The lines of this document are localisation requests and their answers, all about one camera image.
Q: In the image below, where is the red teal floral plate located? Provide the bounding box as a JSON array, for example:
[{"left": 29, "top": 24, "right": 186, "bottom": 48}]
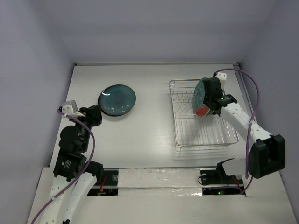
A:
[{"left": 192, "top": 78, "right": 212, "bottom": 117}]

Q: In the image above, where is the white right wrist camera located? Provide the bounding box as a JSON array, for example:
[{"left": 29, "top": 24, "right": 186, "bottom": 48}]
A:
[{"left": 213, "top": 72, "right": 227, "bottom": 89}]

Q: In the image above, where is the aluminium side rail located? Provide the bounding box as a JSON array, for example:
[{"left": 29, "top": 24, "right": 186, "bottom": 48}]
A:
[{"left": 233, "top": 64, "right": 271, "bottom": 161}]

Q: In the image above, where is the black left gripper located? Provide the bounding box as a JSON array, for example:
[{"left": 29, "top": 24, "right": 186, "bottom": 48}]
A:
[{"left": 70, "top": 103, "right": 102, "bottom": 150}]

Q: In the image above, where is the dark teal glazed plate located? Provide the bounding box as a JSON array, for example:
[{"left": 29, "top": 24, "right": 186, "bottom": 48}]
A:
[{"left": 98, "top": 84, "right": 136, "bottom": 117}]

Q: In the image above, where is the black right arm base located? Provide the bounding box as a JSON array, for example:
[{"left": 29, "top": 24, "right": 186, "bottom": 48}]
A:
[{"left": 197, "top": 159, "right": 244, "bottom": 196}]

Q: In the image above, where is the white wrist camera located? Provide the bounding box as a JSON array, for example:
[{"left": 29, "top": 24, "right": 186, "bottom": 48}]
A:
[
  {"left": 58, "top": 100, "right": 85, "bottom": 118},
  {"left": 213, "top": 72, "right": 227, "bottom": 89}
]

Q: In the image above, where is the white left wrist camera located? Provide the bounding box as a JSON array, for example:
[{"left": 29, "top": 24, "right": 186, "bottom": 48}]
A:
[{"left": 58, "top": 100, "right": 85, "bottom": 118}]

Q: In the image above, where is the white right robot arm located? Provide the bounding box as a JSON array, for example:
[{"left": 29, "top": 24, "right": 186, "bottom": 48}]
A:
[{"left": 203, "top": 77, "right": 286, "bottom": 183}]

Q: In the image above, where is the wire metal dish rack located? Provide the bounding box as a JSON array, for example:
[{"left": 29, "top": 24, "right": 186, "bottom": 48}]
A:
[{"left": 169, "top": 79, "right": 239, "bottom": 152}]

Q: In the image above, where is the foil covered front panel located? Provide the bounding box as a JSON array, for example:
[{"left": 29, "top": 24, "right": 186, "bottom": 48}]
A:
[{"left": 117, "top": 168, "right": 202, "bottom": 197}]

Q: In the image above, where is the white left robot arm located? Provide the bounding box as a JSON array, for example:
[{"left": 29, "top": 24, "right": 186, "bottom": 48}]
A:
[{"left": 31, "top": 100, "right": 104, "bottom": 224}]

